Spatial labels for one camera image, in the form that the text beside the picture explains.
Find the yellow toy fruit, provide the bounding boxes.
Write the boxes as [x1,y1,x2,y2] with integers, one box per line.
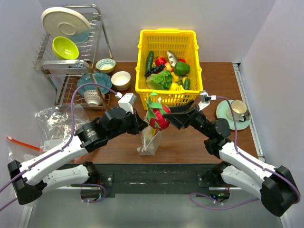
[171,72,180,83]

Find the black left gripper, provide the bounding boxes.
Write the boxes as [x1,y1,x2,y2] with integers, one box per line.
[108,107,148,140]

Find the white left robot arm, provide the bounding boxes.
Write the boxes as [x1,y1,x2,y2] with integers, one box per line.
[8,107,148,205]

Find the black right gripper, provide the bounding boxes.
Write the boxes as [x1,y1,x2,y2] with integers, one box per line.
[163,99,213,138]

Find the green toy lettuce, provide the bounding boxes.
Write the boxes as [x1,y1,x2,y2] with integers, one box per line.
[146,70,173,90]

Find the black toy grapes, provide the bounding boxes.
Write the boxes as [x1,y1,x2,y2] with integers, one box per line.
[144,64,165,77]

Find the teal patterned small bowl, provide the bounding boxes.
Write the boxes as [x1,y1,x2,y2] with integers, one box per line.
[95,58,116,74]

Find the metal dish rack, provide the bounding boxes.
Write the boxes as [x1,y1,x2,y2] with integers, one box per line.
[34,4,112,110]

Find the red toy dragon fruit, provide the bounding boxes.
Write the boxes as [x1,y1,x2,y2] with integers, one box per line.
[146,92,171,131]

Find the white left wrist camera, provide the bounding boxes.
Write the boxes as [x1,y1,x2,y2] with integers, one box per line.
[115,93,137,114]

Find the mint green saucer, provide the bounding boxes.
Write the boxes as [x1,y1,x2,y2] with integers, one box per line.
[216,100,251,130]

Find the cream speckled mug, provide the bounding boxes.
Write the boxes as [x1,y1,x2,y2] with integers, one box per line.
[226,100,251,123]

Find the patterned grey bowl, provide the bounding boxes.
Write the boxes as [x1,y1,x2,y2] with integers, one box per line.
[84,90,103,106]

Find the cream ceramic bowl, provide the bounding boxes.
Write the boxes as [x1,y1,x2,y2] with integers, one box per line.
[111,71,131,91]

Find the crumpled clear plastic bag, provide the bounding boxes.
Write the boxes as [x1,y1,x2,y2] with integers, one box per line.
[35,104,89,146]

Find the lime green bowl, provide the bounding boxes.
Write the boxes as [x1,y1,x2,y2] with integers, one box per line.
[52,37,79,60]

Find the large cream blue plate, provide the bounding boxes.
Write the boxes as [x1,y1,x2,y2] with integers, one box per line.
[41,7,92,44]

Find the dotted clear zip bag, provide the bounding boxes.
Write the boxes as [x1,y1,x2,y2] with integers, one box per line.
[137,113,161,156]

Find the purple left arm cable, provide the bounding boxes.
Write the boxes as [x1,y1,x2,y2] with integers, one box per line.
[0,83,118,211]

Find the yellow plastic basket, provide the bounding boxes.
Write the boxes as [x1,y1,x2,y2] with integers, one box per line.
[135,28,203,110]

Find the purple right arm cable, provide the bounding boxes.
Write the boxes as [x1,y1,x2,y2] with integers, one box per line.
[190,96,301,211]

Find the grey toy fish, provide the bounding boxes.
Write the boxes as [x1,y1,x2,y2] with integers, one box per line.
[167,50,178,68]

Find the small green cucumber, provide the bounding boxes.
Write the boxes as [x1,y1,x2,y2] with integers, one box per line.
[183,77,190,90]

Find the teal scalloped plate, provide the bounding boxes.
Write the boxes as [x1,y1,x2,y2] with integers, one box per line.
[77,72,112,97]

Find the green bell pepper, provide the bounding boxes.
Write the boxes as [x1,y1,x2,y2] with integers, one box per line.
[174,61,190,76]

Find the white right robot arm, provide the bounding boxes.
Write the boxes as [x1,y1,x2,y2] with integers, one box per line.
[164,103,301,217]

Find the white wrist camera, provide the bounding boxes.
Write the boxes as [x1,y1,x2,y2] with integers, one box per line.
[115,93,137,114]
[198,90,217,111]

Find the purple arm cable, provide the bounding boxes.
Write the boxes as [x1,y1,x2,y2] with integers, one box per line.
[0,83,118,211]
[190,96,301,211]

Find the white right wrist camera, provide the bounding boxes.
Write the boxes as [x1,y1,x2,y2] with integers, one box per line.
[198,90,217,111]

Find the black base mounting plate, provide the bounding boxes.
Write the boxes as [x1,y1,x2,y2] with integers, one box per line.
[95,163,227,198]

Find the long dark cucumber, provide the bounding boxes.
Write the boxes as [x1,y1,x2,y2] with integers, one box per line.
[145,51,154,73]

